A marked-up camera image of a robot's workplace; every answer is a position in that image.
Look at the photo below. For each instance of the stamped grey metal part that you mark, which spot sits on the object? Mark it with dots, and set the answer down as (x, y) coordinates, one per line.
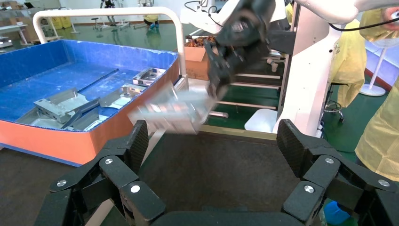
(174, 112)
(28, 118)
(149, 76)
(62, 104)
(120, 98)
(85, 120)

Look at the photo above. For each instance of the white tube railing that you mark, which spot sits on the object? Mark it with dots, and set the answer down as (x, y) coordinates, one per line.
(109, 12)

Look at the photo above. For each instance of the yellow bin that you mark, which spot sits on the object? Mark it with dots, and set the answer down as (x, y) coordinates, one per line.
(62, 22)

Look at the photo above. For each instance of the white floor plate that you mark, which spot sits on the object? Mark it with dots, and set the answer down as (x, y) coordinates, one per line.
(260, 121)

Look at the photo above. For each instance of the black tray with green rim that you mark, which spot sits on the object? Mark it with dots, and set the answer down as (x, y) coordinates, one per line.
(218, 171)

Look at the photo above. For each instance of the person in yellow gown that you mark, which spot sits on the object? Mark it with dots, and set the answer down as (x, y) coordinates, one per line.
(349, 62)
(382, 140)

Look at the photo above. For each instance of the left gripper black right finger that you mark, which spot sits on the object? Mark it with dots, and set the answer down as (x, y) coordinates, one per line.
(324, 174)

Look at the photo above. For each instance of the white machine column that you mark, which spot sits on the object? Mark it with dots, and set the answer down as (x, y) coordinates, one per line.
(308, 78)

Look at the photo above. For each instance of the blue shoe cover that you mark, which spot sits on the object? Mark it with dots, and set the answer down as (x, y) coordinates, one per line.
(336, 213)

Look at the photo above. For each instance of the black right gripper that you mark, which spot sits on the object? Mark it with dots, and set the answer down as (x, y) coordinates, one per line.
(249, 25)

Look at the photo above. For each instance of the distant person in yellow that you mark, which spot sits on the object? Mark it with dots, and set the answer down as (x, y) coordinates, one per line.
(151, 19)

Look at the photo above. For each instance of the white fan stand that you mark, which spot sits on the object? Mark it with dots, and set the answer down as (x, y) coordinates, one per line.
(372, 91)

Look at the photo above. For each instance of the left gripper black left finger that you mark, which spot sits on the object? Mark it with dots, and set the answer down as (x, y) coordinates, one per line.
(124, 174)

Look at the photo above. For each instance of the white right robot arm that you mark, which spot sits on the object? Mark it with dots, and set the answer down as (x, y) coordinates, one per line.
(327, 9)

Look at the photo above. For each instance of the metal stool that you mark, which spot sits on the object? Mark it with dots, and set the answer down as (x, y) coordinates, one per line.
(333, 107)

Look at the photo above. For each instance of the brown cardboard box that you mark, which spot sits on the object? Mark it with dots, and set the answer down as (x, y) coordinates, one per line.
(196, 62)

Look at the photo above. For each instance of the blue box with orange outside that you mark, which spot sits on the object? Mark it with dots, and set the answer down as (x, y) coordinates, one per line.
(31, 78)

